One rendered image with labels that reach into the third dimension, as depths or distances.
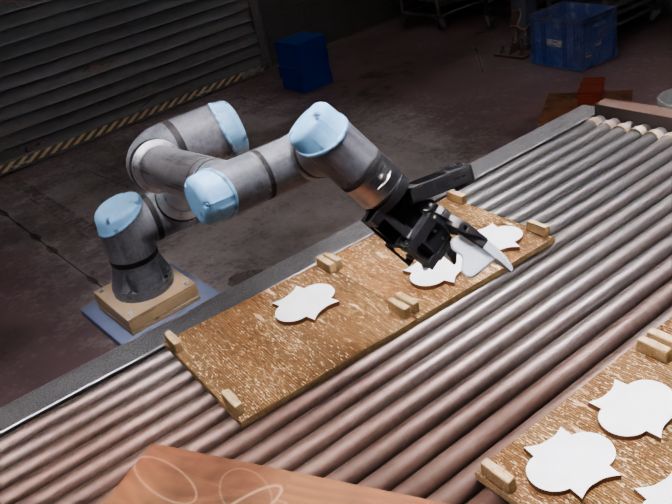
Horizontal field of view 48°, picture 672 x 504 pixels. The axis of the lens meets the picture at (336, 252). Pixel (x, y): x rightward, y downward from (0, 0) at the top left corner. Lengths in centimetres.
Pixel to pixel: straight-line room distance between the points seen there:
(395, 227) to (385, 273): 64
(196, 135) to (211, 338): 44
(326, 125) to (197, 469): 53
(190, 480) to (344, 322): 54
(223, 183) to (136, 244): 79
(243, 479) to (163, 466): 14
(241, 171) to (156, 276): 83
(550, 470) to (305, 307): 65
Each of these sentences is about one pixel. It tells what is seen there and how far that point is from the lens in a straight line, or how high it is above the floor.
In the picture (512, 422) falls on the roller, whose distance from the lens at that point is 132.
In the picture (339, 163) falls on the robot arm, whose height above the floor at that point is 143.
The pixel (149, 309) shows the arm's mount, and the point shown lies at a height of 91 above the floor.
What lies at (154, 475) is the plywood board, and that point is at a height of 104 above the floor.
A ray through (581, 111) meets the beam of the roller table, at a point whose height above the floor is 92.
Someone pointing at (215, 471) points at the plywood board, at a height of 104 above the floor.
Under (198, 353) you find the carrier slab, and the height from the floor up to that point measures 94.
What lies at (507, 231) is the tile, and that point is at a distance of 177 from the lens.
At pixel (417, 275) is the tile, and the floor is 95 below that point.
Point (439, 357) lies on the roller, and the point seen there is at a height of 92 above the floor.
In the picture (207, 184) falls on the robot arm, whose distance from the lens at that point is 103.
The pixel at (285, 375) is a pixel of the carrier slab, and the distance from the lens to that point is 145.
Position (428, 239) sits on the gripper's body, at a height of 129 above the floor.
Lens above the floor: 181
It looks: 29 degrees down
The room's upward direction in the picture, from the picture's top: 11 degrees counter-clockwise
